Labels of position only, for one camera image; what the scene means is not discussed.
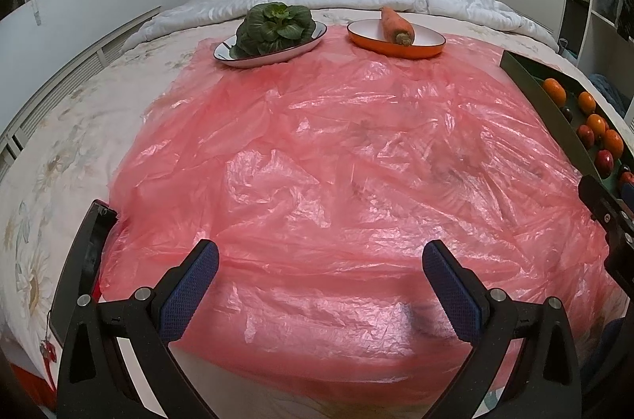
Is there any red fruit pair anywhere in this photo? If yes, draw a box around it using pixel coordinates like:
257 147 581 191
594 150 615 179

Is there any small orange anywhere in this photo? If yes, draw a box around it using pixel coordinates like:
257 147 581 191
603 130 624 160
586 113 608 140
577 91 596 116

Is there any large orange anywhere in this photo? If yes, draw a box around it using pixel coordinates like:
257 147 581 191
542 78 567 108

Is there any dark plum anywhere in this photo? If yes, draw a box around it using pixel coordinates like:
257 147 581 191
561 107 574 123

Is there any green rectangular tray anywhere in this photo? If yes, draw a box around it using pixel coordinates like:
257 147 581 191
500 51 633 199

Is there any red tassel charm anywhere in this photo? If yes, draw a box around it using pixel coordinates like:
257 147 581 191
40 312 57 393

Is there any black smartphone red case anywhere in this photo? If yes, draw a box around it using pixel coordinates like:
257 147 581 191
48 200 117 345

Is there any blue folded blanket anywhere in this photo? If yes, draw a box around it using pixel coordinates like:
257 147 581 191
589 74 631 118

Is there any white radiator cover cabinet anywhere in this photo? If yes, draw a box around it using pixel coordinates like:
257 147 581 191
1 6 161 174

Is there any orange carrot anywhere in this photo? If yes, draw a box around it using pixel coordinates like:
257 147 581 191
380 6 416 47

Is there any pink plastic sheet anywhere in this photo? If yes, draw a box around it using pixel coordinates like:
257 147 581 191
101 27 625 405

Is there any orange rimmed white plate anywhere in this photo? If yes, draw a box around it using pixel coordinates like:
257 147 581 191
347 19 446 60

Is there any white patterned plate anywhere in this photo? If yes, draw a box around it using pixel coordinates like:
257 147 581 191
213 21 328 69

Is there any green leafy vegetable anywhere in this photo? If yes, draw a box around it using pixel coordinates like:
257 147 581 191
235 2 316 57

